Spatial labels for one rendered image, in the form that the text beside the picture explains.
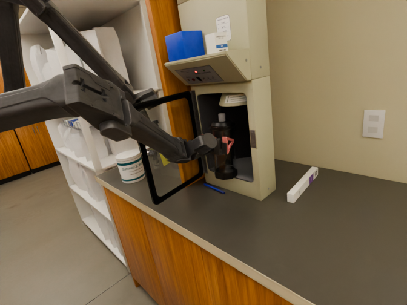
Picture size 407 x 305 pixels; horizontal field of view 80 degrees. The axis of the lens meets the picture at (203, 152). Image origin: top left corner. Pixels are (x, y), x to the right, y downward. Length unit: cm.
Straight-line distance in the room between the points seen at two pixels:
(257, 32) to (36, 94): 67
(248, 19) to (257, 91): 22
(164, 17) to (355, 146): 97
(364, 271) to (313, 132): 70
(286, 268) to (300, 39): 94
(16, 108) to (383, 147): 119
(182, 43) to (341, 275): 84
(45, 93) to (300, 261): 71
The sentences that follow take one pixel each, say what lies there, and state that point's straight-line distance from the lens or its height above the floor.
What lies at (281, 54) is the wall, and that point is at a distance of 130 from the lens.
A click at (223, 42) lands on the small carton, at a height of 154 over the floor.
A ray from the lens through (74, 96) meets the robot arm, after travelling 45.
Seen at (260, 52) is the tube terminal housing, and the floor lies 149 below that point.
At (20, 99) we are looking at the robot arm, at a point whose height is 147.
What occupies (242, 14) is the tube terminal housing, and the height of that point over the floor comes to 161.
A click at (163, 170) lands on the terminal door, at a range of 99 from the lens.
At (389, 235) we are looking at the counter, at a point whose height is 94.
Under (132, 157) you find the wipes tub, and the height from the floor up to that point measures 108.
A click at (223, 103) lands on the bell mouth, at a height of 133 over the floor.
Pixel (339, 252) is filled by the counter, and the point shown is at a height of 94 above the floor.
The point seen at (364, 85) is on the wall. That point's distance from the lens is 118.
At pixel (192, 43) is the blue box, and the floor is 156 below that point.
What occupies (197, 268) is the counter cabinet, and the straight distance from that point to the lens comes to 109.
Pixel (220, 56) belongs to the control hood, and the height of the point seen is 150.
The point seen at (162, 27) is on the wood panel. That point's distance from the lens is 110.
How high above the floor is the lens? 148
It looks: 20 degrees down
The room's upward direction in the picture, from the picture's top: 9 degrees counter-clockwise
